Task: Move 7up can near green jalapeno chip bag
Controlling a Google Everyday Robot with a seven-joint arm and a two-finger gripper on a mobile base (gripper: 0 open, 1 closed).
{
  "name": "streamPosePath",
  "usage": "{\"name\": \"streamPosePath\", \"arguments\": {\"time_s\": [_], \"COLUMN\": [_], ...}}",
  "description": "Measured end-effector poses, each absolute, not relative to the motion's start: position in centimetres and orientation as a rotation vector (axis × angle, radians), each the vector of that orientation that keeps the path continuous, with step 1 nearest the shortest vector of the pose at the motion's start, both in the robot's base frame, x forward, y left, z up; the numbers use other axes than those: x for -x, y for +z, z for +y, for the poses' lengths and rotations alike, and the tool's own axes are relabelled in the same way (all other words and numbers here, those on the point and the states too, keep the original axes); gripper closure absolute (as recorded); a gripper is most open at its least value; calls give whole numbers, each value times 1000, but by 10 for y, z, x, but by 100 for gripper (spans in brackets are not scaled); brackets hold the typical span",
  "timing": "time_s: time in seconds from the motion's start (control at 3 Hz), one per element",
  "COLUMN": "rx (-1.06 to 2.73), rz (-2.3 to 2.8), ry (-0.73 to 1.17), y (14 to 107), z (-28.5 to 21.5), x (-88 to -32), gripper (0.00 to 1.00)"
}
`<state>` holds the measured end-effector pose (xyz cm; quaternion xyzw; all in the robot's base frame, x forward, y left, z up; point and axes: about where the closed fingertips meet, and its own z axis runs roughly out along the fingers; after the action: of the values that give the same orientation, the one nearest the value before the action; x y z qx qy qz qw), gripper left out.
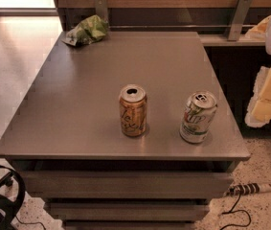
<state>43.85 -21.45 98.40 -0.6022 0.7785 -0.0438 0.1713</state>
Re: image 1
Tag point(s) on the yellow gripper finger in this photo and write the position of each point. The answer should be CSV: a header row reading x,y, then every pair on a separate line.
x,y
258,32
259,108

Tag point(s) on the green white 7up can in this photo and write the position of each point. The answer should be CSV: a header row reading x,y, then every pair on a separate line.
x,y
199,111

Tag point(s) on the white power strip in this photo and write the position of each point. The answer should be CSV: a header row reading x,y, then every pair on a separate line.
x,y
248,189

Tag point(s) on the green jalapeno chip bag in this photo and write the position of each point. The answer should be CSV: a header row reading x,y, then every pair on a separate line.
x,y
90,30

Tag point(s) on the grey drawer cabinet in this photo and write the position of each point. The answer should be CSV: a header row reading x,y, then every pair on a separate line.
x,y
66,139

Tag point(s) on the orange LaCroix can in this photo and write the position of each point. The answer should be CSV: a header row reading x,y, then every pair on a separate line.
x,y
133,110

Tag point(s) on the right metal shelf bracket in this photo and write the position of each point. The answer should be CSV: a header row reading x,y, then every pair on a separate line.
x,y
236,23

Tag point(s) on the left metal shelf bracket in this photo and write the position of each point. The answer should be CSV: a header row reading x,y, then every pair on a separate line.
x,y
101,9

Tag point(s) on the metal shelf bracket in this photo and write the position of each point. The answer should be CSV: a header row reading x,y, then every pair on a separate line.
x,y
236,23
101,9

